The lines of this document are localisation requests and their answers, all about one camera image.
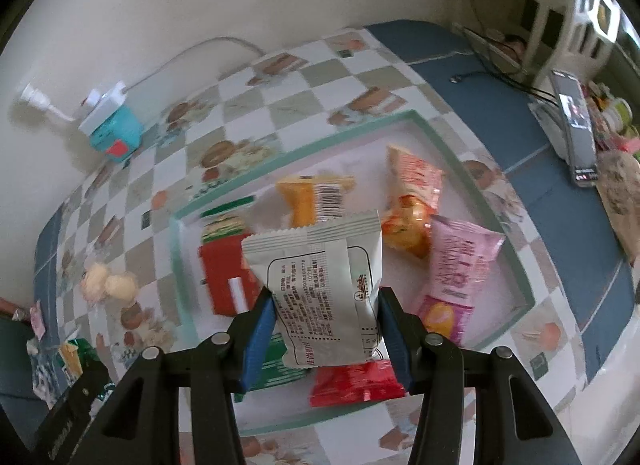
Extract black smartphone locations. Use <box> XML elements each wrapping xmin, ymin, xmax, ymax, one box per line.
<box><xmin>550</xmin><ymin>69</ymin><xmax>601</xmax><ymax>189</ymax></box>

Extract white power strip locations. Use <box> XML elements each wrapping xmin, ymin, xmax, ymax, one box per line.
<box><xmin>77</xmin><ymin>81</ymin><xmax>132</xmax><ymax>134</ymax></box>

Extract small pink packet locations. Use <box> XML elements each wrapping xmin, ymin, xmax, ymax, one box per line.
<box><xmin>29</xmin><ymin>301</ymin><xmax>48</xmax><ymax>338</ymax></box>

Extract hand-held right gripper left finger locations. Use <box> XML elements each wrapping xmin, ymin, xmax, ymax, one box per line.
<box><xmin>75</xmin><ymin>287</ymin><xmax>278</xmax><ymax>465</ymax></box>

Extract teal rimmed white tray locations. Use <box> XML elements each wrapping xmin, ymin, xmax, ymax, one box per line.
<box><xmin>170</xmin><ymin>109</ymin><xmax>537</xmax><ymax>438</ymax></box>

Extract teal box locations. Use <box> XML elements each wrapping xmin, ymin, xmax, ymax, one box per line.
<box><xmin>89</xmin><ymin>106</ymin><xmax>143</xmax><ymax>164</ymax></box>

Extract brown wooden bar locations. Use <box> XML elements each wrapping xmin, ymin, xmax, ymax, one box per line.
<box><xmin>0</xmin><ymin>297</ymin><xmax>26</xmax><ymax>321</ymax></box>

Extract clear bag of round buns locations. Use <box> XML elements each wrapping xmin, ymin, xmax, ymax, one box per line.
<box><xmin>75</xmin><ymin>245</ymin><xmax>143</xmax><ymax>311</ymax></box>

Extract black cable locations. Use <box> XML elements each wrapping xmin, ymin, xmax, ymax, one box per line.
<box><xmin>450</xmin><ymin>25</ymin><xmax>558</xmax><ymax>106</ymax></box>

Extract orange snack packet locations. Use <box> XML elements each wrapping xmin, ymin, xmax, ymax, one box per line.
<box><xmin>381</xmin><ymin>145</ymin><xmax>446</xmax><ymax>260</ymax></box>

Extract red snack bag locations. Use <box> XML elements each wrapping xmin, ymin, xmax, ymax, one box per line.
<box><xmin>309</xmin><ymin>359</ymin><xmax>407</xmax><ymax>408</ymax></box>

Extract yellow snack packet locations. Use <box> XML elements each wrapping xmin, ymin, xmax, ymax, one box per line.
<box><xmin>276</xmin><ymin>174</ymin><xmax>357</xmax><ymax>230</ymax></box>

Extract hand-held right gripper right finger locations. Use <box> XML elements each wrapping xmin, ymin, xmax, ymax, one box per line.
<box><xmin>377</xmin><ymin>286</ymin><xmax>583</xmax><ymax>465</ymax></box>

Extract brown patterned cloth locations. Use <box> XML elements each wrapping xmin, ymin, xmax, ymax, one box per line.
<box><xmin>597</xmin><ymin>150</ymin><xmax>640</xmax><ymax>266</ymax></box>

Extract colourful clutter pile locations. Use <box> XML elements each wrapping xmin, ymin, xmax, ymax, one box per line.
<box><xmin>590</xmin><ymin>80</ymin><xmax>640</xmax><ymax>152</ymax></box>

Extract white power cable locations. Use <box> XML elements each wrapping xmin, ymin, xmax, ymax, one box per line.
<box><xmin>125</xmin><ymin>36</ymin><xmax>268</xmax><ymax>96</ymax></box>

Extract white phone stand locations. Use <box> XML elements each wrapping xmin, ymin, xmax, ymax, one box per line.
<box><xmin>529</xmin><ymin>97</ymin><xmax>573</xmax><ymax>160</ymax></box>

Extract red orange box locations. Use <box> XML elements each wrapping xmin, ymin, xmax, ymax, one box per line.
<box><xmin>197</xmin><ymin>232</ymin><xmax>268</xmax><ymax>317</ymax></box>

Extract white snack packet green edge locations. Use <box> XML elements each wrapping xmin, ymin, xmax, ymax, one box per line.
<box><xmin>241</xmin><ymin>210</ymin><xmax>386</xmax><ymax>370</ymax></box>

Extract white plug adapter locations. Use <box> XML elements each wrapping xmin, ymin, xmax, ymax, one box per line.
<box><xmin>20</xmin><ymin>85</ymin><xmax>76</xmax><ymax>123</ymax></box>

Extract white chair frame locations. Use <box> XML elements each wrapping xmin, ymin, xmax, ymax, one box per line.
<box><xmin>525</xmin><ymin>0</ymin><xmax>621</xmax><ymax>90</ymax></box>

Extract pink snack packet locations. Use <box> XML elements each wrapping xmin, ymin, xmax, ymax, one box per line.
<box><xmin>412</xmin><ymin>215</ymin><xmax>507</xmax><ymax>346</ymax></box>

